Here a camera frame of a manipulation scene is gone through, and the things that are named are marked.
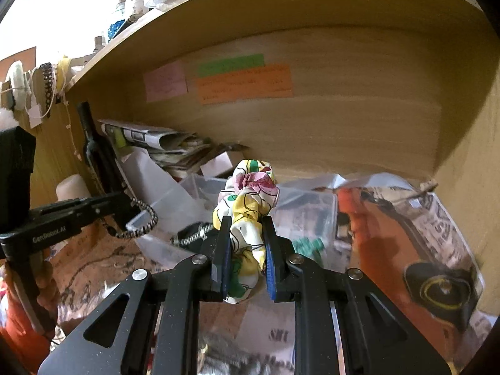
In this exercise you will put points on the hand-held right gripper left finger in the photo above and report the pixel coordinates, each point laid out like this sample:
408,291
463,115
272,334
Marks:
225,259

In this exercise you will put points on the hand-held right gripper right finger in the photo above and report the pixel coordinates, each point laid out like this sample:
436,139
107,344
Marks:
269,267

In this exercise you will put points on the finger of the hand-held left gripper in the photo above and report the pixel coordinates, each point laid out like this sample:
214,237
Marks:
117,209

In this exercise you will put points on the floral scrunchie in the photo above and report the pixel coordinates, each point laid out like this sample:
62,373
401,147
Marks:
246,203

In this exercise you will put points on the person's left hand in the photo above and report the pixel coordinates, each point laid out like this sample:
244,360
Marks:
47,281

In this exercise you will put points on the translucent plastic bag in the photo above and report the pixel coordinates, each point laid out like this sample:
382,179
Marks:
146,175

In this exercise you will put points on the green patterned fabric piece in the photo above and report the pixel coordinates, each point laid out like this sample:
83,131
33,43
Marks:
310,247

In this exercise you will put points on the white cylinder candle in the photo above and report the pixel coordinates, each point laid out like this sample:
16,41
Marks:
72,189

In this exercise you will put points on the dark glass bottle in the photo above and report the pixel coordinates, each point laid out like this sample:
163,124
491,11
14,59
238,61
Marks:
97,156

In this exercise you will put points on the paper tag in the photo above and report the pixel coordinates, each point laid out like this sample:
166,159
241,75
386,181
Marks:
36,116

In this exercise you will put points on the brown patterned cloth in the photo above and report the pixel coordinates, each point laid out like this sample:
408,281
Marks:
90,269

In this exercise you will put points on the clear plastic box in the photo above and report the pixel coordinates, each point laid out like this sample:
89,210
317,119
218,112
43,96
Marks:
308,205

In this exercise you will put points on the stack of newspapers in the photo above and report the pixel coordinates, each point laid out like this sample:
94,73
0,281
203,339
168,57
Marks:
156,136

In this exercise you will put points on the white fluffy pompom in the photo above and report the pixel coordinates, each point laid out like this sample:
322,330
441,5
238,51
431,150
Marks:
17,82

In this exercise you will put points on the small cardboard box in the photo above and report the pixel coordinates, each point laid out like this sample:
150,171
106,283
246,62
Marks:
219,162

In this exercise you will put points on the yellow scrunchie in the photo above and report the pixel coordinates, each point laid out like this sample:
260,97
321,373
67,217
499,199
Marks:
64,70

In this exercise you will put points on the orange car printed bag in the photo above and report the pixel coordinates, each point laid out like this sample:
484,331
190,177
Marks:
382,250

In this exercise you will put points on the pink paper note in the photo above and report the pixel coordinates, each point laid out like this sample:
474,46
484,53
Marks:
166,82

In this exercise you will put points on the wooden shelf unit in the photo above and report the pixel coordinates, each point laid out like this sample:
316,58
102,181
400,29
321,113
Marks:
351,125

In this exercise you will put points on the orange paper note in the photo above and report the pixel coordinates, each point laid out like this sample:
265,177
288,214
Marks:
246,88

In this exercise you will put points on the blue bead bottle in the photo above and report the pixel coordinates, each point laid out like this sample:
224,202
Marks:
116,23

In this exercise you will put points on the green paper note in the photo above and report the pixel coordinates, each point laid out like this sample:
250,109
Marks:
230,64

